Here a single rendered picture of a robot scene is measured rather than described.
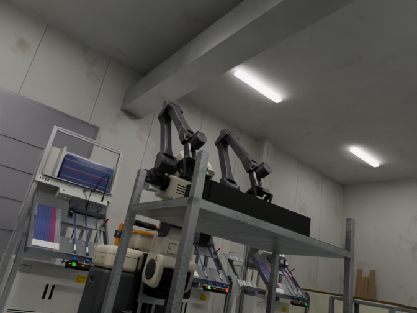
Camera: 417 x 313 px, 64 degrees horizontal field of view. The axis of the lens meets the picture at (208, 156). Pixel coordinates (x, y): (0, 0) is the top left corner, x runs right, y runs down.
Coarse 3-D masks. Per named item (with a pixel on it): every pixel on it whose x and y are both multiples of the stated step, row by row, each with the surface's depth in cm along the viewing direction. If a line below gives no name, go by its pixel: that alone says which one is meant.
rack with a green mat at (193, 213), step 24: (192, 192) 101; (144, 216) 137; (168, 216) 126; (192, 216) 98; (216, 216) 109; (240, 216) 110; (120, 240) 128; (192, 240) 96; (240, 240) 155; (264, 240) 141; (288, 240) 130; (312, 240) 131; (120, 264) 125; (168, 312) 89
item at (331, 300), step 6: (330, 300) 353; (342, 300) 342; (354, 300) 331; (330, 306) 351; (354, 306) 372; (372, 306) 352; (378, 306) 309; (384, 306) 305; (390, 306) 300; (330, 312) 349; (354, 312) 369; (390, 312) 298; (408, 312) 315; (414, 312) 312
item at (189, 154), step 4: (188, 152) 152; (192, 152) 152; (184, 156) 148; (188, 156) 148; (192, 156) 151; (196, 156) 153; (188, 160) 148; (192, 160) 149; (188, 164) 151; (192, 168) 153
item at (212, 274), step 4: (196, 268) 363; (200, 268) 368; (204, 268) 372; (208, 268) 376; (212, 268) 381; (200, 272) 363; (208, 272) 371; (212, 272) 375; (216, 272) 379; (220, 272) 384; (200, 276) 357; (204, 276) 360; (208, 276) 365; (212, 276) 369; (216, 276) 373; (224, 276) 382; (216, 280) 367; (220, 280) 372; (224, 280) 376
